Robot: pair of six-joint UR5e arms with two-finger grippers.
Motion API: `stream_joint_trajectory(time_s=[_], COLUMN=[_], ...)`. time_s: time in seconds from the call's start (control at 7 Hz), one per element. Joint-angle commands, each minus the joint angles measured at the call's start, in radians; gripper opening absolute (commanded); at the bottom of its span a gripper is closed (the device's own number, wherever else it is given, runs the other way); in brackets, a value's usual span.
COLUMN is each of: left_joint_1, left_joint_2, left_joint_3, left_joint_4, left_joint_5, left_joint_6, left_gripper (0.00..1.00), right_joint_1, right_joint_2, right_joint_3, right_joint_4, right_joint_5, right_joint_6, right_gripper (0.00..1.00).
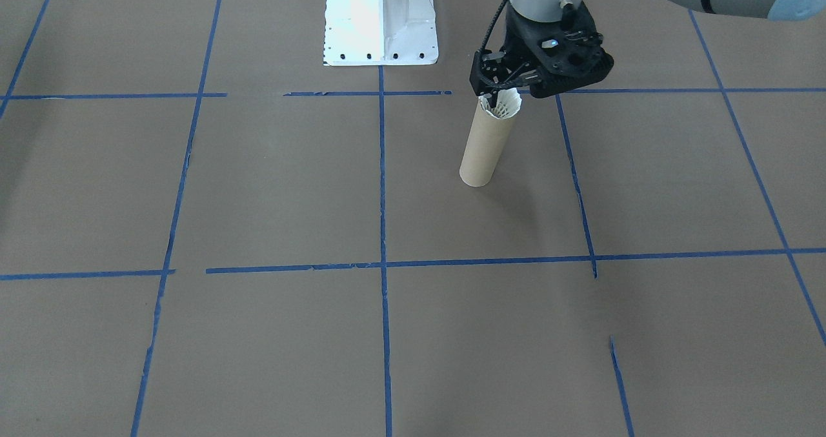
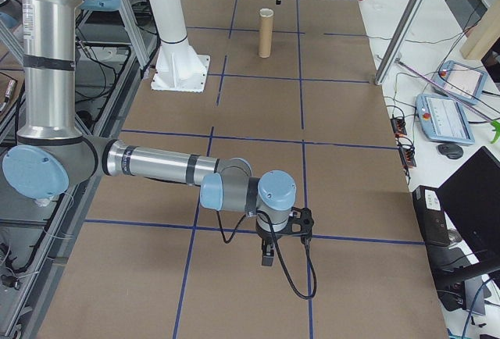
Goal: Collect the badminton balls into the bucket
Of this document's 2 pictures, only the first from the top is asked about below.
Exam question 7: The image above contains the white badminton shuttlecock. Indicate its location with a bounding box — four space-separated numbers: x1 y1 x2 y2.
478 87 523 121

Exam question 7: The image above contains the brown cardboard tube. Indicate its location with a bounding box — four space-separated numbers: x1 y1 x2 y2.
459 92 521 188

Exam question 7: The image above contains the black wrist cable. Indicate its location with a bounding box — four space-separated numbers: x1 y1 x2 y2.
480 0 514 58

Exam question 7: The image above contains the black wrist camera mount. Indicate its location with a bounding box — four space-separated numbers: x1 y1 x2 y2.
533 3 615 99

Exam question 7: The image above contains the white pedestal column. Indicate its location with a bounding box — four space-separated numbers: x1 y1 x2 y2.
322 0 440 67

